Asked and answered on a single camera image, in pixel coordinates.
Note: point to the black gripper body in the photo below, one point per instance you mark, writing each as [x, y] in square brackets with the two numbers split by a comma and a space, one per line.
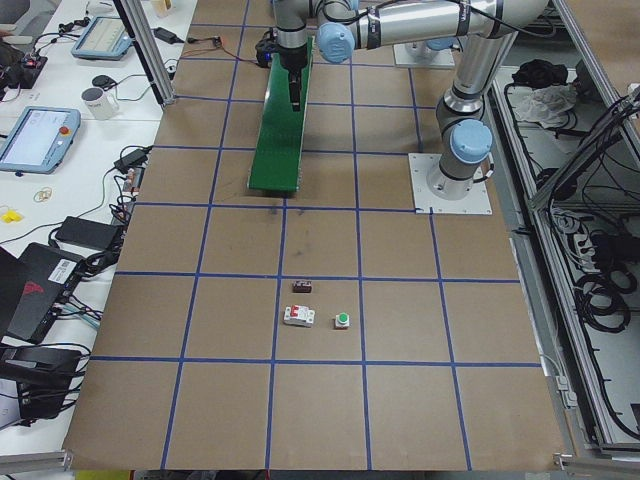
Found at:
[289, 61]

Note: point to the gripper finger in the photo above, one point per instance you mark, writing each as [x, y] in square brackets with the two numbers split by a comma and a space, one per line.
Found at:
[295, 94]

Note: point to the dark red capacitor block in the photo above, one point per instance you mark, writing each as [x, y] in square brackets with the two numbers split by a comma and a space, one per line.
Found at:
[302, 286]

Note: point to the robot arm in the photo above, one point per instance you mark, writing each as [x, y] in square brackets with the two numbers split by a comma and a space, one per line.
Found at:
[337, 37]
[489, 28]

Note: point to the green conveyor belt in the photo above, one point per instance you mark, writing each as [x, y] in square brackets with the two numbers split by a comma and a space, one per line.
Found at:
[276, 162]

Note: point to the black power adapter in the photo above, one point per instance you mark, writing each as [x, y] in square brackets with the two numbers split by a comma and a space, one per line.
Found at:
[166, 35]

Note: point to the black round puck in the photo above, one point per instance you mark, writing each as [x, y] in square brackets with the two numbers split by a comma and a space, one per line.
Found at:
[104, 82]

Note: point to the far teach pendant tablet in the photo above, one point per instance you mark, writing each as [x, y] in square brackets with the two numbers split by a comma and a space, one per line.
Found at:
[105, 38]

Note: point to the teach pendant tablet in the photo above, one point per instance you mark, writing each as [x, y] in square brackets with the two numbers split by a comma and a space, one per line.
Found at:
[40, 139]
[105, 38]

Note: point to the white mug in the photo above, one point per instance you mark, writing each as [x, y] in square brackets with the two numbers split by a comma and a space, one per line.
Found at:
[101, 104]

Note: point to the white red circuit breaker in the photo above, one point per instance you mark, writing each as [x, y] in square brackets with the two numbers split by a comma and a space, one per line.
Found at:
[299, 315]

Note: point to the green push button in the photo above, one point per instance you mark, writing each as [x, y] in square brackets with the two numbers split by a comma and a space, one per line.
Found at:
[342, 321]

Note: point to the near teach pendant tablet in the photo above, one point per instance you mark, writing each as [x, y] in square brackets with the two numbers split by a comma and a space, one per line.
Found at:
[40, 139]

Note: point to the black laptop with red logo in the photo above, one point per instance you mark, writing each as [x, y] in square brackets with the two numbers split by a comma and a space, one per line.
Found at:
[32, 285]

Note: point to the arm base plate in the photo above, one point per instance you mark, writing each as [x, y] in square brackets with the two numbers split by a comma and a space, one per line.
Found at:
[435, 193]
[426, 54]

